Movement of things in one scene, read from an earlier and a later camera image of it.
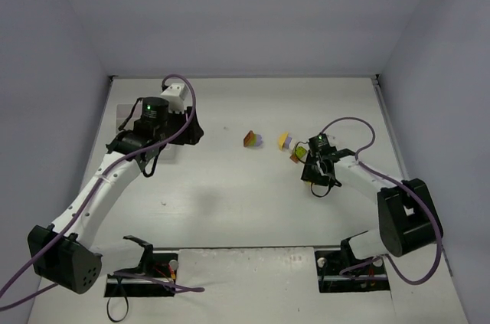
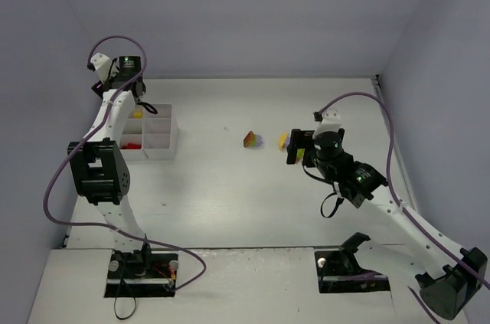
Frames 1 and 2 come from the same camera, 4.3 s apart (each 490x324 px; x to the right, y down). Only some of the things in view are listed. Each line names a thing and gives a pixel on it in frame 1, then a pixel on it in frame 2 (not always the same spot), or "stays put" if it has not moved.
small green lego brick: x=301 y=152 stays put
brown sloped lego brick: x=246 y=139 stays put
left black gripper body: x=187 y=127 → x=99 y=86
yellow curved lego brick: x=282 y=139 stays put
